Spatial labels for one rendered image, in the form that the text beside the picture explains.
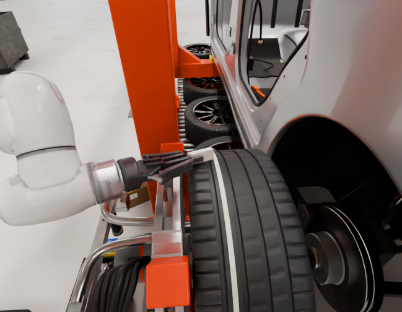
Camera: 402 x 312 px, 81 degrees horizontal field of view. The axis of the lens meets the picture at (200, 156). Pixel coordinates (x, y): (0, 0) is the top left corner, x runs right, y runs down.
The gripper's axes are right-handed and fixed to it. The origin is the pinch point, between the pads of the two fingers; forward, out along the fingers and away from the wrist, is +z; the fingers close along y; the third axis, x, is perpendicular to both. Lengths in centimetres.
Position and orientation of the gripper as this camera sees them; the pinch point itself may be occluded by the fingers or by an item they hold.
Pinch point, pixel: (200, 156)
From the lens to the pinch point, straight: 60.2
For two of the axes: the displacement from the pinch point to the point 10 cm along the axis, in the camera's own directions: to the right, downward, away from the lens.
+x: -0.2, -9.1, -4.2
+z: 8.7, -2.2, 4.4
